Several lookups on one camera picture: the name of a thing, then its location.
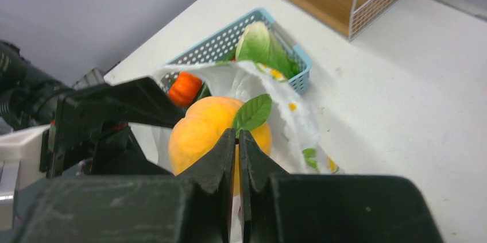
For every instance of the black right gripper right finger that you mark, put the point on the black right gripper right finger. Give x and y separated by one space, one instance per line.
281 207

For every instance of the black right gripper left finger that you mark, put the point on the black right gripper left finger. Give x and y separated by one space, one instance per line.
127 198

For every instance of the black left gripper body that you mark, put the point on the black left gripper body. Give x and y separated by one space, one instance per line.
93 123

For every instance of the white plastic grocery bag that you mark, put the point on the white plastic grocery bag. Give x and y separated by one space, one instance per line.
240 96

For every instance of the orange fruit with leaf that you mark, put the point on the orange fruit with leaf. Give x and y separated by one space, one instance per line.
206 120

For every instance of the small orange pumpkin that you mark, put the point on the small orange pumpkin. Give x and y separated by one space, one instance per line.
184 89

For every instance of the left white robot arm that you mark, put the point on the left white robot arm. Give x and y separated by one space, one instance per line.
28 94

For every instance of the blue perforated plastic basket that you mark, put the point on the blue perforated plastic basket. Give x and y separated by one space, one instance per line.
220 44

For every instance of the green napa cabbage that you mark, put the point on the green napa cabbage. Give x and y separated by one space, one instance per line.
259 45

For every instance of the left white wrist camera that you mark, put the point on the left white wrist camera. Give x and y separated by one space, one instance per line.
20 167

